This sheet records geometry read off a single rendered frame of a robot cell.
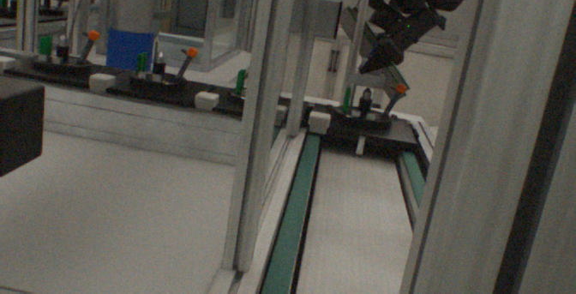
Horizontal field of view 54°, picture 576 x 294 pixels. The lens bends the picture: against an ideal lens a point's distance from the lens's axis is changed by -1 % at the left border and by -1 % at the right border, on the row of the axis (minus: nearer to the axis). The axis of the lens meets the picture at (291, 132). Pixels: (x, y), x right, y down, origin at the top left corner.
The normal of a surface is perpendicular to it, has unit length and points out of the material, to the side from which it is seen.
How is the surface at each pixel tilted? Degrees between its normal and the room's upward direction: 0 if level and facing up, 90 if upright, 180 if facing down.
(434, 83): 90
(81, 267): 0
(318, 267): 0
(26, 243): 0
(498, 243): 90
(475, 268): 90
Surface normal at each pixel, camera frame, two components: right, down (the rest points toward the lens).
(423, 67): -0.12, 0.24
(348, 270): 0.16, -0.95
